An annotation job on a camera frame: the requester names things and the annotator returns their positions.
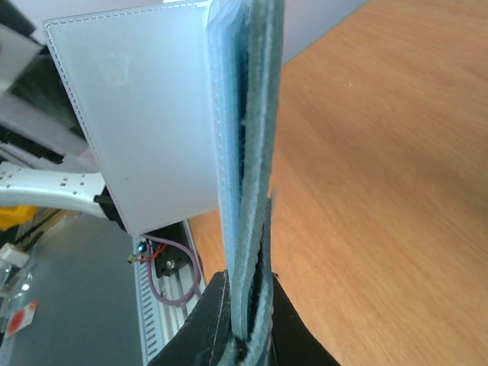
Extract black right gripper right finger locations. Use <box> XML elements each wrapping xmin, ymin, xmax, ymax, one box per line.
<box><xmin>270</xmin><ymin>273</ymin><xmax>340</xmax><ymax>366</ymax></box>

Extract aluminium front rail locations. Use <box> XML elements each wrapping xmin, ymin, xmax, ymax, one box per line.
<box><xmin>159</xmin><ymin>220</ymin><xmax>207</xmax><ymax>344</ymax></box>

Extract grey slotted cable duct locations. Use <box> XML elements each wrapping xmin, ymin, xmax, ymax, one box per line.
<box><xmin>133</xmin><ymin>236</ymin><xmax>169</xmax><ymax>365</ymax></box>

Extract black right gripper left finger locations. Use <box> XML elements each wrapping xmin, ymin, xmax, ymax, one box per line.
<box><xmin>150</xmin><ymin>271</ymin><xmax>230</xmax><ymax>366</ymax></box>

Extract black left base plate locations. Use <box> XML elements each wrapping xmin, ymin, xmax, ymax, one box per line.
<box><xmin>149</xmin><ymin>221</ymin><xmax>192</xmax><ymax>279</ymax></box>

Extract teal card holder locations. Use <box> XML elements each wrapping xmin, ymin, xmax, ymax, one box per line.
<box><xmin>43</xmin><ymin>1</ymin><xmax>285</xmax><ymax>365</ymax></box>

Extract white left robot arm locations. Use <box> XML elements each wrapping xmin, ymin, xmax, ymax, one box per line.
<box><xmin>1</xmin><ymin>162</ymin><xmax>126</xmax><ymax>230</ymax></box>

